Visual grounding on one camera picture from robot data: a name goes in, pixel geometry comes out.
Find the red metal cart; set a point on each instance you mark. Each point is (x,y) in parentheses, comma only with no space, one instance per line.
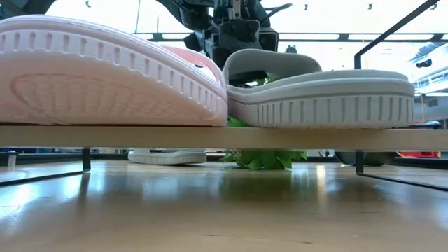
(420,154)

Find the black plant pot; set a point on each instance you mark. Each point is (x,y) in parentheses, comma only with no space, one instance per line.
(371,159)

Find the green artificial plant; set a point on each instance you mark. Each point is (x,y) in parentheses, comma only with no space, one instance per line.
(266,161)

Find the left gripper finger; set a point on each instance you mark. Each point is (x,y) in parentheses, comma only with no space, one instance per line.
(248,77)
(220,57)

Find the grey foam slide sandal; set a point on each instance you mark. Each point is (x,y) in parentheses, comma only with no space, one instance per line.
(332,101)
(168,158)

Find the wooden shelf black metal frame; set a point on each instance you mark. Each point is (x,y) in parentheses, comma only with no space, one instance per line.
(280,138)

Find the pink foam slide sandal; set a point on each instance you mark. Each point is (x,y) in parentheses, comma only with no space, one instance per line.
(87,87)

